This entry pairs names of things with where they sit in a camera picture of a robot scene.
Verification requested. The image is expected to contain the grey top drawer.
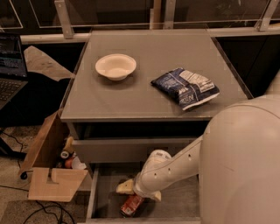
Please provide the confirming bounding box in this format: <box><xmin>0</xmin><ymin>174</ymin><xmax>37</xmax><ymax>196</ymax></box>
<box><xmin>73</xmin><ymin>137</ymin><xmax>195</xmax><ymax>163</ymax></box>

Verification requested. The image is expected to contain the grey drawer cabinet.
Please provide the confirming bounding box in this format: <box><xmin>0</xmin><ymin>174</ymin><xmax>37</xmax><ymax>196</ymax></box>
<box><xmin>59</xmin><ymin>28</ymin><xmax>255</xmax><ymax>224</ymax></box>

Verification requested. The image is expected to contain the small bottle in box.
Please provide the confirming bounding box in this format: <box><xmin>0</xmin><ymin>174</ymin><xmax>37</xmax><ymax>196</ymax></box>
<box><xmin>60</xmin><ymin>136</ymin><xmax>74</xmax><ymax>159</ymax></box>

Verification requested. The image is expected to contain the black laptop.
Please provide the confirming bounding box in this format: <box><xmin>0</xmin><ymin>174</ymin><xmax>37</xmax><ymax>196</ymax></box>
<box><xmin>0</xmin><ymin>32</ymin><xmax>28</xmax><ymax>109</ymax></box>

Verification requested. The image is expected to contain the brown cardboard box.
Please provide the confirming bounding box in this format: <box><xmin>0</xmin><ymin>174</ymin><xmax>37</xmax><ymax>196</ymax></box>
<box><xmin>18</xmin><ymin>112</ymin><xmax>89</xmax><ymax>202</ymax></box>

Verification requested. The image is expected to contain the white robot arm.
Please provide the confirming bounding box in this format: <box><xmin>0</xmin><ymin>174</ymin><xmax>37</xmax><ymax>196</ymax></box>
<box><xmin>116</xmin><ymin>75</ymin><xmax>280</xmax><ymax>224</ymax></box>

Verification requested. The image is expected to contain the black floor cable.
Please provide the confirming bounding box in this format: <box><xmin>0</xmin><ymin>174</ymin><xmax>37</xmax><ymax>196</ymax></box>
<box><xmin>0</xmin><ymin>129</ymin><xmax>76</xmax><ymax>224</ymax></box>

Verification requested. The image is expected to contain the metal railing frame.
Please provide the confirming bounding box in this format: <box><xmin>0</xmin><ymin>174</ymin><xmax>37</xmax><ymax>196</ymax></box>
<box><xmin>0</xmin><ymin>0</ymin><xmax>280</xmax><ymax>42</ymax></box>

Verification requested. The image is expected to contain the open grey middle drawer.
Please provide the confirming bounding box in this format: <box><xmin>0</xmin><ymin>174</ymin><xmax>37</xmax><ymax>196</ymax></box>
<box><xmin>86</xmin><ymin>162</ymin><xmax>200</xmax><ymax>224</ymax></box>

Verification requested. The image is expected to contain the red coke can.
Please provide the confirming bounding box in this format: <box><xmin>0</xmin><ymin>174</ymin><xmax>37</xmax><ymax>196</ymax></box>
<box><xmin>120</xmin><ymin>194</ymin><xmax>144</xmax><ymax>217</ymax></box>

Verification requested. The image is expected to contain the white paper bowl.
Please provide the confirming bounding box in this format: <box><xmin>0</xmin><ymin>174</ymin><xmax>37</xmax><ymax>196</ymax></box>
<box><xmin>95</xmin><ymin>53</ymin><xmax>137</xmax><ymax>81</ymax></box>

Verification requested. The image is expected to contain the orange ball in box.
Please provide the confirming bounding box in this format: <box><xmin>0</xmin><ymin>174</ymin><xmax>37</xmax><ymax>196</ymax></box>
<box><xmin>65</xmin><ymin>157</ymin><xmax>74</xmax><ymax>169</ymax></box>

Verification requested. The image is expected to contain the blue chip bag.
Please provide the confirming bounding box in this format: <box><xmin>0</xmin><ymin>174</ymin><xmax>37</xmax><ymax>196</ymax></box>
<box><xmin>150</xmin><ymin>67</ymin><xmax>220</xmax><ymax>110</ymax></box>

